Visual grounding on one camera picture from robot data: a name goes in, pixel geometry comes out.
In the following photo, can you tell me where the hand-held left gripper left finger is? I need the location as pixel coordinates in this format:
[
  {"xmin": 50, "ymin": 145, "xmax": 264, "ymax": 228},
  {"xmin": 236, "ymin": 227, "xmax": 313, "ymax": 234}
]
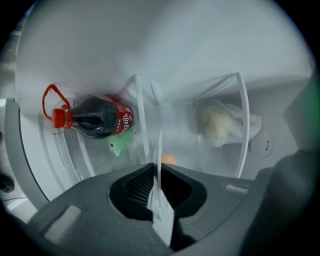
[{"xmin": 26, "ymin": 162, "xmax": 174, "ymax": 256}]

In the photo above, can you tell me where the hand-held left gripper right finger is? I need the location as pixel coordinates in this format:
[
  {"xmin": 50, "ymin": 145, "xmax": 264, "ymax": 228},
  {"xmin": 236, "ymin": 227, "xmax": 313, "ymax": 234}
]
[{"xmin": 161, "ymin": 163, "xmax": 257, "ymax": 256}]

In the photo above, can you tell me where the brown egg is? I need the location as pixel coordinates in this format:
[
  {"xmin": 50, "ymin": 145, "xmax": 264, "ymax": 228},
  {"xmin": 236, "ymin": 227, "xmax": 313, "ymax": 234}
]
[{"xmin": 161, "ymin": 152, "xmax": 178, "ymax": 166}]

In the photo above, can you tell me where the white small fridge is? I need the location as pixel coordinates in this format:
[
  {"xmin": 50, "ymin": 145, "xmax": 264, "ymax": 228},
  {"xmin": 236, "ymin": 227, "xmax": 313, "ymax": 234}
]
[{"xmin": 3, "ymin": 0, "xmax": 316, "ymax": 203}]

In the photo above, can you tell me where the light green packet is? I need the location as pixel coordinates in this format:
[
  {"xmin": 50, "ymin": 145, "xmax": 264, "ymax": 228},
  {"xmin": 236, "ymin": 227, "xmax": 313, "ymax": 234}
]
[{"xmin": 108, "ymin": 130, "xmax": 136, "ymax": 158}]

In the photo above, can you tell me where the clear plastic bag of food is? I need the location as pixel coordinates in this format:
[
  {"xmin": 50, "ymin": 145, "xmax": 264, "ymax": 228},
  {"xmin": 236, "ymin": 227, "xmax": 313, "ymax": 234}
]
[{"xmin": 198, "ymin": 99, "xmax": 263, "ymax": 149}]

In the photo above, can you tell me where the dark sauce bottle red cap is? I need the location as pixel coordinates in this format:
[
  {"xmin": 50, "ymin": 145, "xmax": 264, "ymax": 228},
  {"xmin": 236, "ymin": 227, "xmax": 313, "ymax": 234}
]
[{"xmin": 41, "ymin": 83, "xmax": 135, "ymax": 140}]

